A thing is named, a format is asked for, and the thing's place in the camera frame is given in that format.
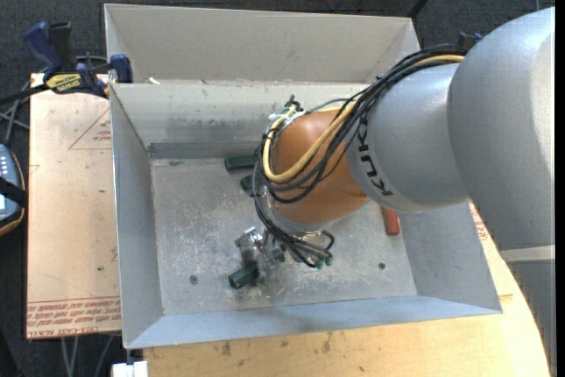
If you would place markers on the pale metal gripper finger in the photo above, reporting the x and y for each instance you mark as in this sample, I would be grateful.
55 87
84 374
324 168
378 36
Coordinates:
265 266
247 251

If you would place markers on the dark green block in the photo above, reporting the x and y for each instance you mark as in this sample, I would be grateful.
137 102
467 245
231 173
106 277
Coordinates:
240 163
247 182
242 276

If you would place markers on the grey metal bin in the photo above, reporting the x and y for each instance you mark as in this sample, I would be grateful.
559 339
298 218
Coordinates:
203 216

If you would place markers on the red-brown flat block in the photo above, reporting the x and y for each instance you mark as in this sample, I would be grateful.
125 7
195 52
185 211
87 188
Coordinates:
391 223

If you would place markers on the brown cardboard board red print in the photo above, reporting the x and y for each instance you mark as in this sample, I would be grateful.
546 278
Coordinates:
70 212

